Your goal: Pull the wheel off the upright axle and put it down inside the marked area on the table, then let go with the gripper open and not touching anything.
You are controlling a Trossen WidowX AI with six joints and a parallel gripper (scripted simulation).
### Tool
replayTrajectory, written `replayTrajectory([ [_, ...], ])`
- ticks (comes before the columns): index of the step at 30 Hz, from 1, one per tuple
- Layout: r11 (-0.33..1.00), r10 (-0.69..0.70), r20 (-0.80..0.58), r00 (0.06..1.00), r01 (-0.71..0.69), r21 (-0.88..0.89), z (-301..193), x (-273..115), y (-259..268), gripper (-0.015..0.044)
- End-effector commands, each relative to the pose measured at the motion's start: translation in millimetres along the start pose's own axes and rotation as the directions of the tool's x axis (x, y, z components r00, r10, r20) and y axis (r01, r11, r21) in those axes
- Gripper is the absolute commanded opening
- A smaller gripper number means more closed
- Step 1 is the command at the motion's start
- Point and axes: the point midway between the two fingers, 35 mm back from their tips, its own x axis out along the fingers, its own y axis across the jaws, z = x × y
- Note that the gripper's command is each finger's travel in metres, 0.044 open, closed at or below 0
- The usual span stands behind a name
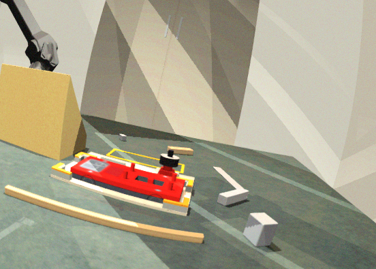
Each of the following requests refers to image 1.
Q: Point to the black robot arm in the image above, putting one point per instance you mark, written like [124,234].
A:
[42,48]

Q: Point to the white flat bar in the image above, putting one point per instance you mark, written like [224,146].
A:
[228,178]

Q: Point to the tan curved wooden strip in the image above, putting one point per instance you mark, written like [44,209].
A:
[103,220]

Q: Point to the white rectangular block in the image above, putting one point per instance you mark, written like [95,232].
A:
[232,197]

